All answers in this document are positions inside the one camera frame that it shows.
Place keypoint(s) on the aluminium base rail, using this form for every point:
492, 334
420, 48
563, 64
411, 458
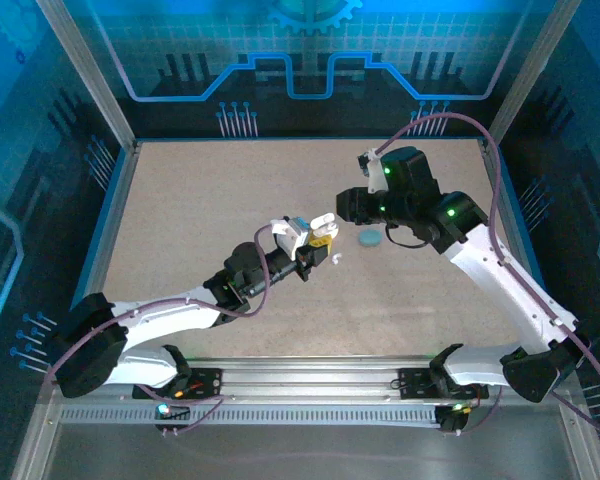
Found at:
305, 380

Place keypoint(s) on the aluminium frame post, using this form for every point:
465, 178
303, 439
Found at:
530, 75
87, 75

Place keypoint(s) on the small black electronics box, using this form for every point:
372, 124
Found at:
172, 414
452, 420

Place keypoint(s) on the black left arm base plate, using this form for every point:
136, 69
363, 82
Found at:
210, 382

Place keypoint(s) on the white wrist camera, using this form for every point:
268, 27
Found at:
375, 175
292, 235

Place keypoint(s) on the blue earbud charging case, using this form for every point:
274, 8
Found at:
370, 239

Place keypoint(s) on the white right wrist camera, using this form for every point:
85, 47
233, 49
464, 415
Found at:
375, 175

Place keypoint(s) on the steel sheet panel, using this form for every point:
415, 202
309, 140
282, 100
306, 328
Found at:
305, 450

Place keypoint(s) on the aluminium side rail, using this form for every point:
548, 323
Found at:
117, 210
509, 225

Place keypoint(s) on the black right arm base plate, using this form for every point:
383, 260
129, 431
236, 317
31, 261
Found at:
415, 382

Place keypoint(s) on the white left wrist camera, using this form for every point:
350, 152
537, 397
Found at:
292, 235

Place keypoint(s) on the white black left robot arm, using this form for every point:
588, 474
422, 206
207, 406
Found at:
170, 320

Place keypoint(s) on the white earbud charging case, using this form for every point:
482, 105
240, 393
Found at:
325, 222

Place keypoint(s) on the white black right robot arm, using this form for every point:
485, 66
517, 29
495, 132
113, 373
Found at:
500, 295

